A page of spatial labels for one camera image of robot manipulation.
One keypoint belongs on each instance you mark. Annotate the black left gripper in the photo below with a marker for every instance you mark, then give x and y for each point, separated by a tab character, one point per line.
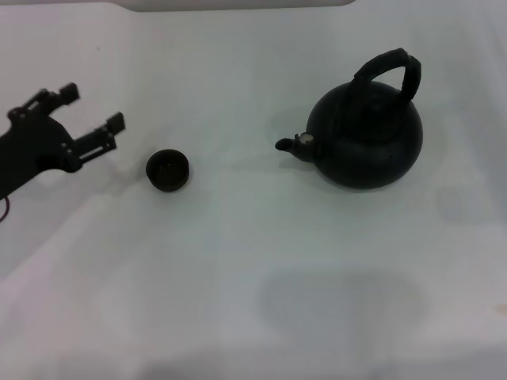
31	146

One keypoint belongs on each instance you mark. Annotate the small dark teacup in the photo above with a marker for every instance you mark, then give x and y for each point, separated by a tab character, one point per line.
168	171

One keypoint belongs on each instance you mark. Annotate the black round teapot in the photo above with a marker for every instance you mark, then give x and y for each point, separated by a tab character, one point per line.
368	146

